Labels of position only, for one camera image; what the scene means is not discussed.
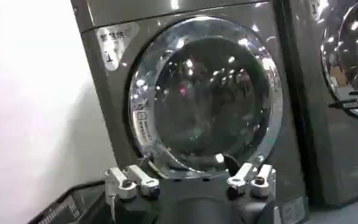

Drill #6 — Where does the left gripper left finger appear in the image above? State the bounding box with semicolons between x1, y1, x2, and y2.
104;164;161;202

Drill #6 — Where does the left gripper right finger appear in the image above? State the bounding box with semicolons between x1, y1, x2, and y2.
223;155;277;199

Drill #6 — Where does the round glass dryer door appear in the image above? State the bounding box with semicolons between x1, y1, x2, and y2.
128;15;284;180
320;0;358;122

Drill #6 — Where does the small grey rating label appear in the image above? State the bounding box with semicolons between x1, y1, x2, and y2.
280;196;306;224

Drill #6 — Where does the black laundry basket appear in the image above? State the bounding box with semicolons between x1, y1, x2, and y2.
28;180;113;224

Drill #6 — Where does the grey dryer with white sticker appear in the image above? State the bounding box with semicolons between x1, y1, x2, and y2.
70;0;309;224

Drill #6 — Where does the white sticker with black print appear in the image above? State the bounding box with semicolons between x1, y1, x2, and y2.
96;21;141;72

